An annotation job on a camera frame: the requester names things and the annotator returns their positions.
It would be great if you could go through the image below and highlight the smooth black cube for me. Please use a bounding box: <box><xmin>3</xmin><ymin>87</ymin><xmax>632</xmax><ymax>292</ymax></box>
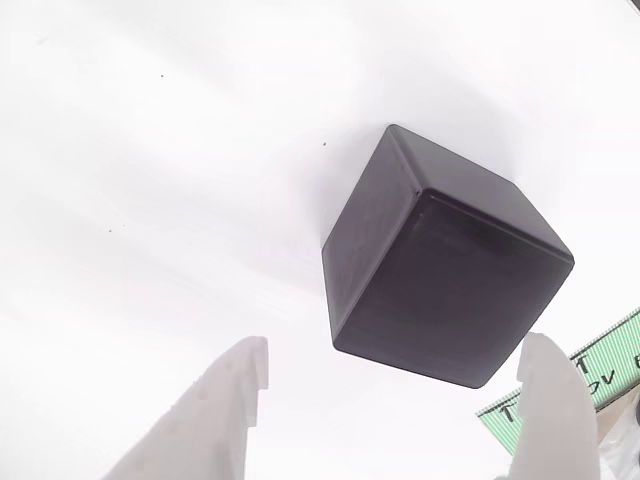
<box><xmin>320</xmin><ymin>123</ymin><xmax>576</xmax><ymax>390</ymax></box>

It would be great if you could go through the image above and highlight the clear plastic bag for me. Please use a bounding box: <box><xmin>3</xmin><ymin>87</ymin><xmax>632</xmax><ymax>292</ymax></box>
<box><xmin>597</xmin><ymin>399</ymin><xmax>640</xmax><ymax>480</ymax></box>

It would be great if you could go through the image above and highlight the green tape strip with markings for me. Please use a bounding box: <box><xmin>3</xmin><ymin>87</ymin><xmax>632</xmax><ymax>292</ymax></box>
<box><xmin>474</xmin><ymin>307</ymin><xmax>640</xmax><ymax>456</ymax></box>

